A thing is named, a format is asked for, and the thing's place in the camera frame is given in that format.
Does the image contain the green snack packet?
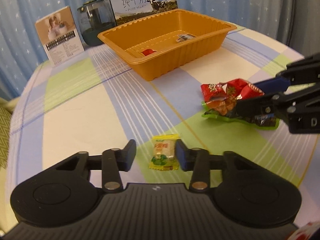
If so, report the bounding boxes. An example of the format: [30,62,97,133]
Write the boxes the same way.
[202,101,280,131]

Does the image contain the yellow green candy packet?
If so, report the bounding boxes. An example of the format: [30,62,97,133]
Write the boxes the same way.
[149,134,180,171]

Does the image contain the red snack wrapper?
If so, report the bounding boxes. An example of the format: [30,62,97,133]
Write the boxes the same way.
[200,79,265,116]

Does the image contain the plaid tablecloth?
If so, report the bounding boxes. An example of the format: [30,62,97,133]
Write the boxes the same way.
[1,27,319,231]

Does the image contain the blue star curtain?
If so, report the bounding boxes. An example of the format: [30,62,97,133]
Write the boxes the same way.
[0,0,320,100]

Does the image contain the dark wrapped candy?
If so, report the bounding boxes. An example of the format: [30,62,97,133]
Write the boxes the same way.
[176,34,195,43]

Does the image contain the small red candy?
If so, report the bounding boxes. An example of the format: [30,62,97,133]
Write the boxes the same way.
[141,48,156,56]

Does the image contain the green zigzag cushion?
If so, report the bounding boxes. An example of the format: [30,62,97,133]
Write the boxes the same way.
[0,107,11,169]

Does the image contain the orange plastic tray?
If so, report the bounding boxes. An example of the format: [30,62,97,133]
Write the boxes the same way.
[98,9,236,81]

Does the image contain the small white product box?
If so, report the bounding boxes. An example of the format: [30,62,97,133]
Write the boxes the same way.
[35,6,84,65]

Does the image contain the dark green glass jar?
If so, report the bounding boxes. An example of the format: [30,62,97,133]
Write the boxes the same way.
[77,0,116,47]

